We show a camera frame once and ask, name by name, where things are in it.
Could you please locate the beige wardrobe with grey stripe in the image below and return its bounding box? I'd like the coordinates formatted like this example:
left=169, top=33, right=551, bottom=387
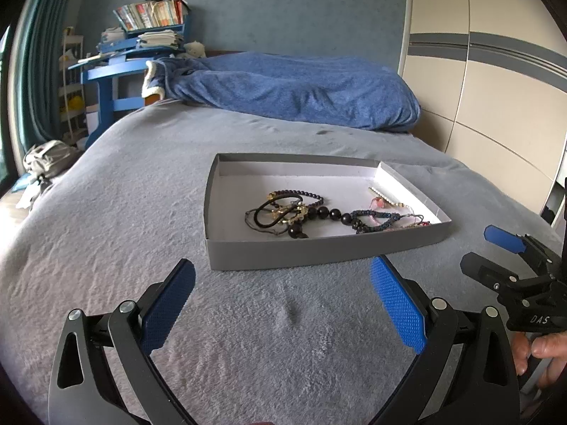
left=398, top=0, right=567, bottom=196

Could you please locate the blue braided bracelet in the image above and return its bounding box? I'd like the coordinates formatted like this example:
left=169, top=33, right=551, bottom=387
left=352, top=209, right=404, bottom=234

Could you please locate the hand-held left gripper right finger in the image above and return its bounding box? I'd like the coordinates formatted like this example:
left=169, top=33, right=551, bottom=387
left=370, top=254, right=521, bottom=425

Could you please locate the white shelf rack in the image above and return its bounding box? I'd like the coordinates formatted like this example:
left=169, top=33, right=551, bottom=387
left=59, top=27, right=89, bottom=147

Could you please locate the small dark bead necklace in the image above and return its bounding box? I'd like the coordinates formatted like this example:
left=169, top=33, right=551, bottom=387
left=246, top=199, right=306, bottom=233

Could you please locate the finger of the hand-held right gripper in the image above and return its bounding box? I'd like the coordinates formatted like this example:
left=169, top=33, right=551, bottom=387
left=484, top=225, right=563, bottom=276
left=460, top=252, right=523, bottom=295

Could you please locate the gold ring pendant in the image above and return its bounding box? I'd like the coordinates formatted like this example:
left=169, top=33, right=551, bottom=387
left=283, top=206, right=311, bottom=225

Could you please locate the blue blanket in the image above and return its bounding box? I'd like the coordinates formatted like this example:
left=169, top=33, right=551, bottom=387
left=142, top=52, right=421, bottom=132

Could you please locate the silver grey bag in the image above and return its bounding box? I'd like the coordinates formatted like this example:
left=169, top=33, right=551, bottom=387
left=22, top=139, right=83, bottom=187

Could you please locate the grey cardboard box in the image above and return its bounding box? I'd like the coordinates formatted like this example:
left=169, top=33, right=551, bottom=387
left=204, top=153, right=453, bottom=272

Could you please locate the gold and red bead necklace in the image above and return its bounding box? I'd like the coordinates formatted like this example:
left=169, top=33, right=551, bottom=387
left=367, top=186, right=434, bottom=229

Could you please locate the stack of papers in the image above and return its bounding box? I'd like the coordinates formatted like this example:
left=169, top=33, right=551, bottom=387
left=137, top=30, right=184, bottom=50

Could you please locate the black bead necklace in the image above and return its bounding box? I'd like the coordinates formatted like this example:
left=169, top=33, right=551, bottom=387
left=286, top=206, right=361, bottom=240

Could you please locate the row of books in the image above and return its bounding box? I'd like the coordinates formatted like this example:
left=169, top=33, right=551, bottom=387
left=113, top=0, right=191, bottom=33

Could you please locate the white plush toy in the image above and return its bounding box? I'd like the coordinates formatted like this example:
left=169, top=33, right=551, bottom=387
left=179, top=41, right=207, bottom=59

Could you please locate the white folded cloth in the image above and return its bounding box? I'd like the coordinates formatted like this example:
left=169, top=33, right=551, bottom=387
left=101, top=27, right=128, bottom=45

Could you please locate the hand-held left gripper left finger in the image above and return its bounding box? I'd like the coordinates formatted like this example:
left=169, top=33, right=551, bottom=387
left=48, top=257, right=199, bottom=425

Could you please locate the person's right hand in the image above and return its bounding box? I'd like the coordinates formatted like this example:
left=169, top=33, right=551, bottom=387
left=514, top=330, right=567, bottom=388

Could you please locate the blue wooden desk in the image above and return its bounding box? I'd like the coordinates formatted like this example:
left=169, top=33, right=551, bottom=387
left=68, top=11, right=193, bottom=149

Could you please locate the teal curtain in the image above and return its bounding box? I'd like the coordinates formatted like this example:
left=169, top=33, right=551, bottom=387
left=9, top=0, right=83, bottom=142

